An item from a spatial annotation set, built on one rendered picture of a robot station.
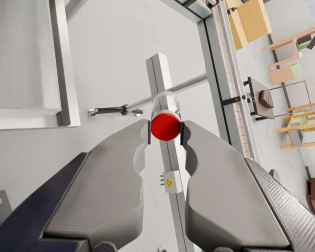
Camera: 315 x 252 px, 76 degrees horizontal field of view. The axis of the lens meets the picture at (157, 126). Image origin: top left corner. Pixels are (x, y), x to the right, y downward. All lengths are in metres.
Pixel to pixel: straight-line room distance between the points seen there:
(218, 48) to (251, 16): 2.75
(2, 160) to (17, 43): 0.90
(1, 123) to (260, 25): 3.63
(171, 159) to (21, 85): 0.95
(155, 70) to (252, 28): 2.67
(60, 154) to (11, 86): 0.98
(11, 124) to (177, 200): 1.02
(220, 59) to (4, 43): 0.84
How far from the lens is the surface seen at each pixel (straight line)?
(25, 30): 0.49
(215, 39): 1.09
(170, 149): 1.22
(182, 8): 1.03
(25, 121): 0.42
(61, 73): 0.45
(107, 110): 1.47
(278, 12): 8.99
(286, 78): 7.11
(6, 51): 0.45
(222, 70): 1.03
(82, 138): 1.45
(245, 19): 3.81
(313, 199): 8.22
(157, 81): 1.28
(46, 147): 1.35
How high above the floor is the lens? 1.28
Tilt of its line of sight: 41 degrees down
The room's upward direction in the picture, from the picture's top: 75 degrees clockwise
